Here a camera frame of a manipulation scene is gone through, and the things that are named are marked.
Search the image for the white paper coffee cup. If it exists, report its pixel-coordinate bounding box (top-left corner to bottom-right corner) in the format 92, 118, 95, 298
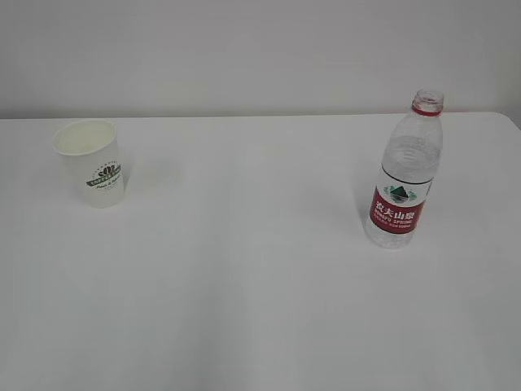
52, 119, 125, 209

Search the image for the clear Nongfu Spring water bottle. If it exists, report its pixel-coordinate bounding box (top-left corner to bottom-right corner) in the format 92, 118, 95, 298
365, 89, 444, 249

